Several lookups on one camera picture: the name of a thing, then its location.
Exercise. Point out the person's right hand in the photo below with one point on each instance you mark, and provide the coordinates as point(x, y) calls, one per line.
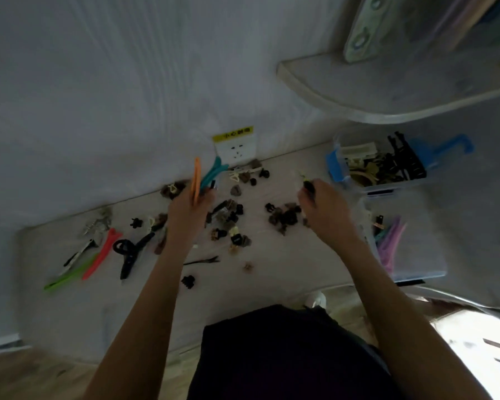
point(329, 212)

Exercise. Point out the person's left hand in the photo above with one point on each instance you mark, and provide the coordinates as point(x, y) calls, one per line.
point(185, 220)

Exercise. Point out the person's left fingers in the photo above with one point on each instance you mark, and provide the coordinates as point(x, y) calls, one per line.
point(203, 199)

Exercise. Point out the person's right fingers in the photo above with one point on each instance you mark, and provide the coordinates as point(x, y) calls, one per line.
point(306, 202)

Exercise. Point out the green and black hair clip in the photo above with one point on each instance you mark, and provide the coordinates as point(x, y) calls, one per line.
point(307, 185)

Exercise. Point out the orange long hair clip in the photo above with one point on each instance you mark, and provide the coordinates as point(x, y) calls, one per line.
point(197, 177)

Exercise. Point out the teal long hair clip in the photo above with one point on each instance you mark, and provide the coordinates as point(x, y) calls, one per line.
point(211, 174)

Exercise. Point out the person's right forearm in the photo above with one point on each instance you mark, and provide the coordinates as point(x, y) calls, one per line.
point(400, 320)

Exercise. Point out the person's left forearm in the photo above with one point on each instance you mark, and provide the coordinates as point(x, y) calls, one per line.
point(141, 312)

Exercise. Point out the clear box with blue latches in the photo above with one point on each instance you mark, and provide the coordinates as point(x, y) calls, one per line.
point(337, 166)

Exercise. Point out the pile of small hair claws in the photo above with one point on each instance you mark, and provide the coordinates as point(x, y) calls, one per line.
point(233, 237)

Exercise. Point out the brown long hair clip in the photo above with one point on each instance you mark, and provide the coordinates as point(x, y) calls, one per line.
point(161, 241)

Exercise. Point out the black bobby pin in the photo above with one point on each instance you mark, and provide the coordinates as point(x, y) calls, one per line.
point(202, 260)

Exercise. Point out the bunch of olive hair clips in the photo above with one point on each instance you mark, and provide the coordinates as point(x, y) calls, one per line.
point(371, 172)

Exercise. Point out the yellow warning label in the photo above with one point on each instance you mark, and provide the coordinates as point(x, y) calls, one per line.
point(233, 133)

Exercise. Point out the bunch of cream hair clips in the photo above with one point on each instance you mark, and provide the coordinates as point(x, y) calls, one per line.
point(360, 152)

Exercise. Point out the small black hair claw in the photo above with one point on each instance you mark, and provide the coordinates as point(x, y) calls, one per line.
point(188, 282)

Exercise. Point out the bunch of pastel hair clips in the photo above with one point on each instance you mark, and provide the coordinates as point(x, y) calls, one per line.
point(389, 241)

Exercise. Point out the large black claw clip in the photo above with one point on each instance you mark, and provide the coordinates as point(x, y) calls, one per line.
point(129, 254)

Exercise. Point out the white rounded object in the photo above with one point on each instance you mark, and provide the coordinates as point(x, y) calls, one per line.
point(315, 299)

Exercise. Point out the silver metal hair clips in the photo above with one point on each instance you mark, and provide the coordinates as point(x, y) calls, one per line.
point(99, 222)

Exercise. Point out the bunch of black hair clips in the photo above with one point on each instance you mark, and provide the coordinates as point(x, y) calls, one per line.
point(406, 160)

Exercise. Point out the red long hair clip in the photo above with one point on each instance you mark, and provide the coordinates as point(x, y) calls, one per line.
point(102, 254)

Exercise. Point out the clear plastic storage box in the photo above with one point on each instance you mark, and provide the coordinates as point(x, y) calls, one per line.
point(425, 254)

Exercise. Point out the black and white hair clip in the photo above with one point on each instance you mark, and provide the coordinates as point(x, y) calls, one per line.
point(79, 256)

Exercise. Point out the green long hair clip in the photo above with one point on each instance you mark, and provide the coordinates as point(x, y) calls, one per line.
point(73, 274)

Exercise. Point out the person's black clothing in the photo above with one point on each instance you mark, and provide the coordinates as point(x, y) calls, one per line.
point(291, 358)

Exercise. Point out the pale card with rings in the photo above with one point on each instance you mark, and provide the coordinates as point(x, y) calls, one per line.
point(366, 27)

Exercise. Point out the row of colourful books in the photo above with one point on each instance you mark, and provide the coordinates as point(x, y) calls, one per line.
point(462, 20)

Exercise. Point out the white wall socket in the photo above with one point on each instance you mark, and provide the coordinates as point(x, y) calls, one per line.
point(237, 152)

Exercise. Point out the white curved wall shelf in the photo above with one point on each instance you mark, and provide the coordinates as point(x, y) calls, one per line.
point(383, 95)

